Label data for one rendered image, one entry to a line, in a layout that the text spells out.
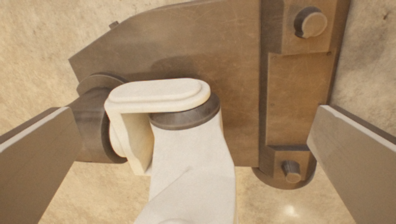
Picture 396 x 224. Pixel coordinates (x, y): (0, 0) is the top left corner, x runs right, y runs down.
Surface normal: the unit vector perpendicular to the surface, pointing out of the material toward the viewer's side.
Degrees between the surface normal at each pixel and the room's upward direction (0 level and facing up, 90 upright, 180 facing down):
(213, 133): 90
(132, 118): 90
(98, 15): 0
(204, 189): 114
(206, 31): 0
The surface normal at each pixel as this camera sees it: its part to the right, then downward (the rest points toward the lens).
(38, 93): -0.18, 0.54
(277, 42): -0.82, 0.40
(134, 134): 0.97, -0.03
